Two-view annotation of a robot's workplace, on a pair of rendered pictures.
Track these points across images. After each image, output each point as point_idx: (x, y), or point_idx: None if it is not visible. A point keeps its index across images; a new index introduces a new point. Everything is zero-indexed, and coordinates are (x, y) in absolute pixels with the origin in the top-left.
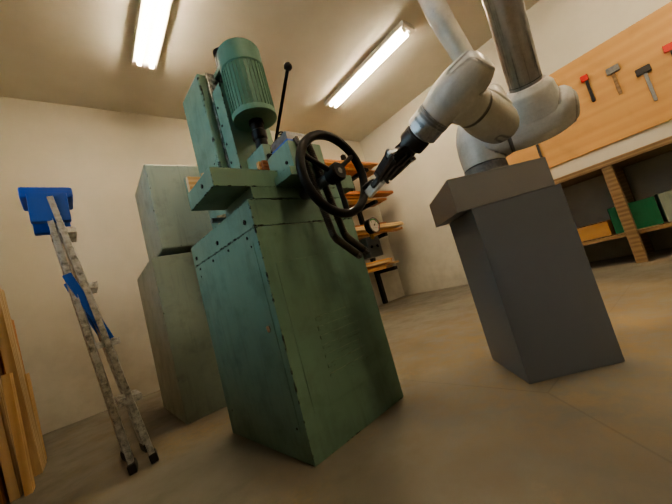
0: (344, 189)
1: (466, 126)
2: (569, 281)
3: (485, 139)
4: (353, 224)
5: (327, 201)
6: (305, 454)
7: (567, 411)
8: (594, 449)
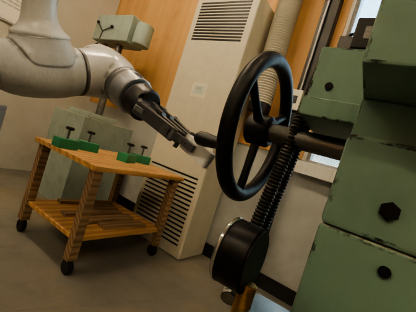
0: (377, 88)
1: (84, 95)
2: None
3: (43, 96)
4: (312, 244)
5: (254, 177)
6: None
7: None
8: None
